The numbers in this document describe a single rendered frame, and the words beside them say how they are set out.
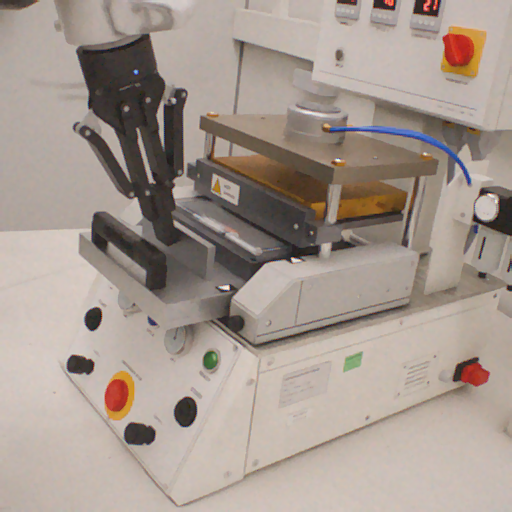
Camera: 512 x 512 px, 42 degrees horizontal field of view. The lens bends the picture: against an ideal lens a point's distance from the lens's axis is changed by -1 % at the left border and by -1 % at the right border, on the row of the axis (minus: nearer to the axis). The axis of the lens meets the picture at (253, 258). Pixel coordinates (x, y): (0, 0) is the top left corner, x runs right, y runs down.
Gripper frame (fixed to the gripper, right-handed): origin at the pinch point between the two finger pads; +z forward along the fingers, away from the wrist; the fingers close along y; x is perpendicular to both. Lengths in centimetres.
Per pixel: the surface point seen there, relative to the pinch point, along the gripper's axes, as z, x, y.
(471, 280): 23.8, 13.7, -37.6
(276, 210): 2.7, 6.1, -11.8
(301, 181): 3.2, 2.2, -18.8
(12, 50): 12, -151, -27
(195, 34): 23, -140, -85
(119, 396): 19.6, 1.5, 12.2
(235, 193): 3.0, -2.0, -11.3
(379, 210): 7.5, 9.6, -24.7
